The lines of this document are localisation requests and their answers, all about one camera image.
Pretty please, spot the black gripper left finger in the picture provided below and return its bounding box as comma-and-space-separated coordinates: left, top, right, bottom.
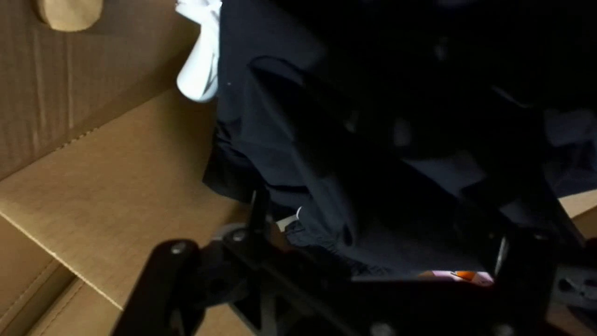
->
110, 239, 248, 336

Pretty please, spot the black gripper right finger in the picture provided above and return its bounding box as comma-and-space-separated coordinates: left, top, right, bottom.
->
455, 185, 597, 336

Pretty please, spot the dark navy hoodie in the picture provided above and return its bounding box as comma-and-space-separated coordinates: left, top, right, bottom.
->
203, 0, 597, 275

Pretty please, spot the white cardboard box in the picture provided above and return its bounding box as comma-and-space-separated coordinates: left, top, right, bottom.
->
0, 0, 597, 336

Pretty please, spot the white item in box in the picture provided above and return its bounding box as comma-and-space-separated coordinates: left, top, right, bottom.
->
175, 0, 222, 103

